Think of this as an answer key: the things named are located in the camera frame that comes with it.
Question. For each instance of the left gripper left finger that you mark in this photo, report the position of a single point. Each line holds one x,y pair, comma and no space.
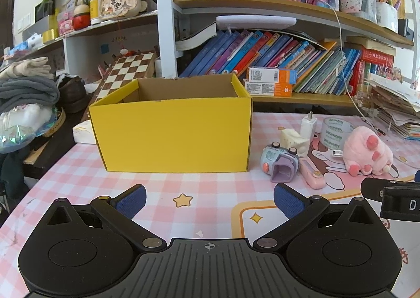
117,214

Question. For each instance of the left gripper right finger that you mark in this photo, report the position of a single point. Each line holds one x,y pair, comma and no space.
302,213

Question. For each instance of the pink small stapler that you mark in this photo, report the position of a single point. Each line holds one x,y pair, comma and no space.
311,174

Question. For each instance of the purple toy camera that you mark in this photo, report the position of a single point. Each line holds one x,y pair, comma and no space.
279,163

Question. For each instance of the white cheese-shaped eraser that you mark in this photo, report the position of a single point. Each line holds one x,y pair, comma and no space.
290,138

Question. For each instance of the clear tape roll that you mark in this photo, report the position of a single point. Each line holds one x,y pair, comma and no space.
335,132

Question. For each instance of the white USB charger plug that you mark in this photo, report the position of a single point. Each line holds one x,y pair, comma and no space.
308,125

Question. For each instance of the pink checkered desk mat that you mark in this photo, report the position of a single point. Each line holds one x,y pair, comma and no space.
215,205

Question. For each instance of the stack of papers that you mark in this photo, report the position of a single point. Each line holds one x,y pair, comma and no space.
396,105

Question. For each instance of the yellow cardboard box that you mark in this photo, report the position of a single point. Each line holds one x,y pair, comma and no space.
200,124

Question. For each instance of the lower orange white box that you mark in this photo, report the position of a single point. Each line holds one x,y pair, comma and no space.
268,89

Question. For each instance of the orange white box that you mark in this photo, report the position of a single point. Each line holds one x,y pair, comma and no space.
268,89
271,75

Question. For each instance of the brown white chessboard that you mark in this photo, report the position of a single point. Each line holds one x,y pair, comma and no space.
123,71

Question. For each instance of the upper orange white box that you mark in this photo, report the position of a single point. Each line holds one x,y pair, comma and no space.
271,75

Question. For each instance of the red thick dictionary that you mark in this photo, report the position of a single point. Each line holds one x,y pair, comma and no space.
376,57

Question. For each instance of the folded grey blanket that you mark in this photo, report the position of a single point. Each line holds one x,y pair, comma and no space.
28,90

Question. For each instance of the open white book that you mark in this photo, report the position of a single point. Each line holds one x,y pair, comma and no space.
197,39

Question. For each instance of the white lamp head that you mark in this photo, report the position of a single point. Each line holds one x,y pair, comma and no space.
253,21

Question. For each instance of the red round doll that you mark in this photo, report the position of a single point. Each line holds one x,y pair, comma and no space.
81,16

